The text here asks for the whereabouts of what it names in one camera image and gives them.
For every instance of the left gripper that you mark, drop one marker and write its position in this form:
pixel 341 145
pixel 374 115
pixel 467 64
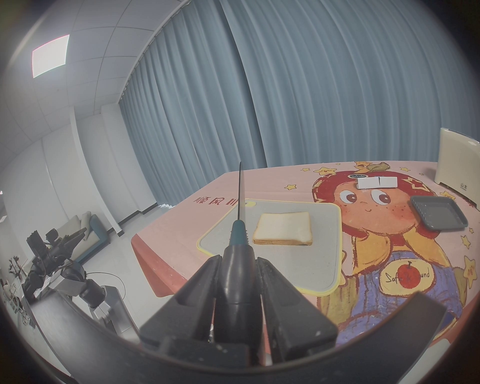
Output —
pixel 54 248

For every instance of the blue curtain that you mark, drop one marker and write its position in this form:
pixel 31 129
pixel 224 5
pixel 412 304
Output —
pixel 318 93

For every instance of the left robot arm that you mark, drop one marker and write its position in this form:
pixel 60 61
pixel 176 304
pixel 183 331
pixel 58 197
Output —
pixel 73 285

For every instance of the ceiling light panel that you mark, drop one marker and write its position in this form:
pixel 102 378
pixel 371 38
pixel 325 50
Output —
pixel 50 55

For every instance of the dark grey tray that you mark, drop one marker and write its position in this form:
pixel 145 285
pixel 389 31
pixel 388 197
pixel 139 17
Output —
pixel 438 212

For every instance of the cutting board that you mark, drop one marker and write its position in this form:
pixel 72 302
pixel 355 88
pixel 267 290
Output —
pixel 300 262

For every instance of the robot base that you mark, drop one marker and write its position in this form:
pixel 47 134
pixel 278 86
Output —
pixel 112 313

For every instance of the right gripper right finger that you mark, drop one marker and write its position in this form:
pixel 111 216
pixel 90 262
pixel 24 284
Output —
pixel 288 311

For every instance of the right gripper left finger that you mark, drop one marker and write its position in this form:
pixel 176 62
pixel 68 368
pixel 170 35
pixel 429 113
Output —
pixel 191 300

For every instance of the cream toaster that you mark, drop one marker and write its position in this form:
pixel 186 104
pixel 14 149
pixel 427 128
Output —
pixel 455 161

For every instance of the slice of bread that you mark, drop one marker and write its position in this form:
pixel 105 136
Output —
pixel 283 227

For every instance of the beige sofa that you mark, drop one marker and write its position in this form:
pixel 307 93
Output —
pixel 80 232

